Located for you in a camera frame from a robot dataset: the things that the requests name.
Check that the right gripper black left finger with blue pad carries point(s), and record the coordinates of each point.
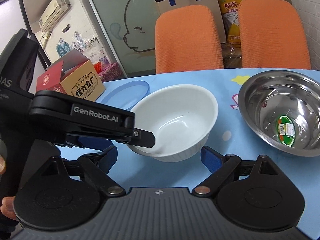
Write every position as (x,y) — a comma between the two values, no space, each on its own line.
(95,169)

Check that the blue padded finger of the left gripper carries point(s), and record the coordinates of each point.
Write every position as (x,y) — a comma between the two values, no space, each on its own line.
(87,142)

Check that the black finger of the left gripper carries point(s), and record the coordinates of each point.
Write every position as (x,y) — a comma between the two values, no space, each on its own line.
(143,138)

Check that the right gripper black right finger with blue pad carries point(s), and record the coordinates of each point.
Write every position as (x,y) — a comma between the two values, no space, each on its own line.
(222,168)

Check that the white ceramic bowl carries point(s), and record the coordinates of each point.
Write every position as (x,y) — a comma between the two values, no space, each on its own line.
(180,117)

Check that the person's left hand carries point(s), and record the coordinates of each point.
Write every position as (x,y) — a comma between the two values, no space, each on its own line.
(7,205)

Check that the blue cartoon tablecloth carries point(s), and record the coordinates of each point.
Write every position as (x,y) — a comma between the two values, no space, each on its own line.
(230,135)

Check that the blue plastic bowl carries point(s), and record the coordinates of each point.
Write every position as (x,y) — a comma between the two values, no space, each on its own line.
(127,95)

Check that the red cracker cardboard box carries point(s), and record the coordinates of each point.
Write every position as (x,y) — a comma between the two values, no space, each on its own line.
(73,74)

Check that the stainless steel bowl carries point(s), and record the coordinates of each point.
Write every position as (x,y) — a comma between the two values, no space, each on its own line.
(282,108)

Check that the left orange chair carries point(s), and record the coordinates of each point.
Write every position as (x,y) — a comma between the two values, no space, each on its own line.
(186,39)

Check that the orange chair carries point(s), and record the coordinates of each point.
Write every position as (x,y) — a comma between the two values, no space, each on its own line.
(186,39)
(272,35)

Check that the right orange chair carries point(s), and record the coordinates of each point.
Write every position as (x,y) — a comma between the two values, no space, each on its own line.
(272,35)

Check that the yellow snack bag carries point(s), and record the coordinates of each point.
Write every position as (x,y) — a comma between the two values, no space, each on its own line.
(229,11)

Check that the wall air conditioner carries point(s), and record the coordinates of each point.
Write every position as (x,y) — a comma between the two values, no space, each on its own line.
(55,10)

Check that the brown paper bag blue handles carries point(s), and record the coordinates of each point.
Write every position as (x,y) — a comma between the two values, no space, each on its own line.
(213,5)

